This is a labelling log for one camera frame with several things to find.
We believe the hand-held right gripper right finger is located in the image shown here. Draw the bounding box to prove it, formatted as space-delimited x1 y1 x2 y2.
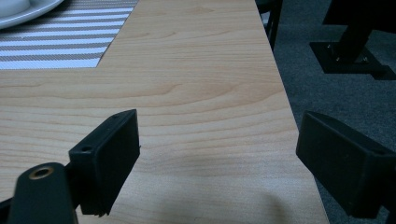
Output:
295 110 396 219

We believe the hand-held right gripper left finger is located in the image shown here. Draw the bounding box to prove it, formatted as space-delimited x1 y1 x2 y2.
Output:
68 108 141 217

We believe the black metal stand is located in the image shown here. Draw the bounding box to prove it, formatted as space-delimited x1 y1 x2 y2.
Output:
309 0 396 81

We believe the striped placemat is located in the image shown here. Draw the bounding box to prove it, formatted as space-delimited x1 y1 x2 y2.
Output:
0 0 139 71

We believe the black table leg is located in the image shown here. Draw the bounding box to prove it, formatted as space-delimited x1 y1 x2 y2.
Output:
255 0 284 51

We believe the white plate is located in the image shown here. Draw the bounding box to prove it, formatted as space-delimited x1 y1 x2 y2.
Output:
0 0 64 31

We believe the white bowl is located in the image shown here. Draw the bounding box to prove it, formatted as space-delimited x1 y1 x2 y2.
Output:
0 0 32 19

